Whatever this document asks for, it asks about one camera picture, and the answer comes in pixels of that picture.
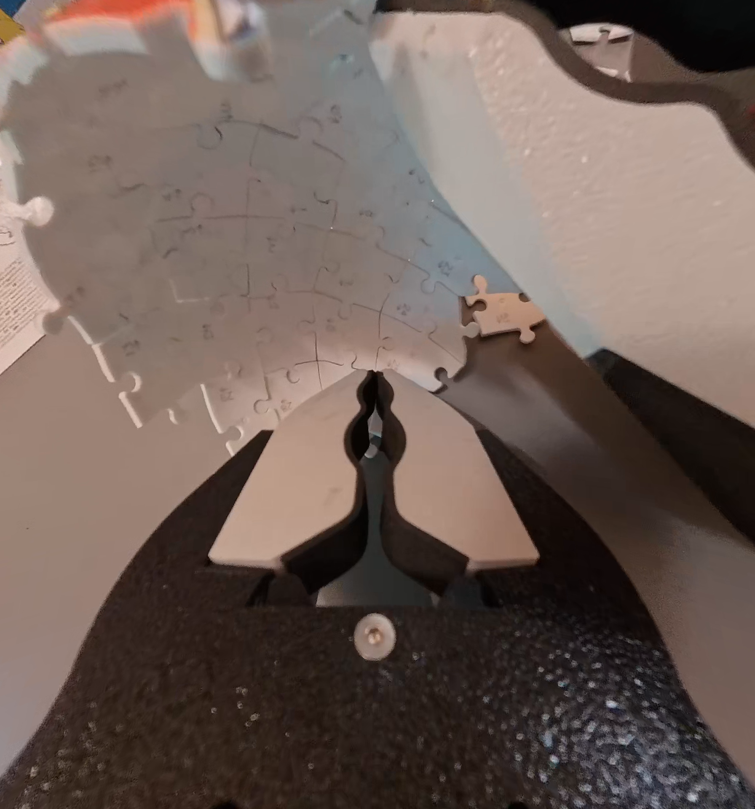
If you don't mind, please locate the white puzzle piece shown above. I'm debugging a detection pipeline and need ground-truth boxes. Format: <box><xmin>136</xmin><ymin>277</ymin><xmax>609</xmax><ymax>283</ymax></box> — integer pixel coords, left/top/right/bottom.
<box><xmin>463</xmin><ymin>275</ymin><xmax>548</xmax><ymax>345</ymax></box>

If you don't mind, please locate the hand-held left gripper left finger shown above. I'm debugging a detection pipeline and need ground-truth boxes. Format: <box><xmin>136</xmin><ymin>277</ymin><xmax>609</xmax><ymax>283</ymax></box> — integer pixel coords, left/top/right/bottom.
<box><xmin>209</xmin><ymin>372</ymin><xmax>378</xmax><ymax>568</ymax></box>

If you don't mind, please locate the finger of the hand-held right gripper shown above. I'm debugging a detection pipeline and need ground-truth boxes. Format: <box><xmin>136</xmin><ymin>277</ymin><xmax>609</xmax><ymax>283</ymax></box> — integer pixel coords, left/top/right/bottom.
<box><xmin>377</xmin><ymin>0</ymin><xmax>755</xmax><ymax>73</ymax></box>
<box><xmin>371</xmin><ymin>8</ymin><xmax>755</xmax><ymax>443</ymax></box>

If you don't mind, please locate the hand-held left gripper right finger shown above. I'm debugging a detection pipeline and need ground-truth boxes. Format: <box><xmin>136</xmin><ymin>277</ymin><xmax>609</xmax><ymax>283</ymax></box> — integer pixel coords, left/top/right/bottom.
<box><xmin>379</xmin><ymin>372</ymin><xmax>541</xmax><ymax>577</ymax></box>

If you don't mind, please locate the partly built puzzle ball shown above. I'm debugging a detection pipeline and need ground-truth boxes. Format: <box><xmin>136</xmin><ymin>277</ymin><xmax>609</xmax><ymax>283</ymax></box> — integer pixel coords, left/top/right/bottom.
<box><xmin>0</xmin><ymin>0</ymin><xmax>479</xmax><ymax>456</ymax></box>

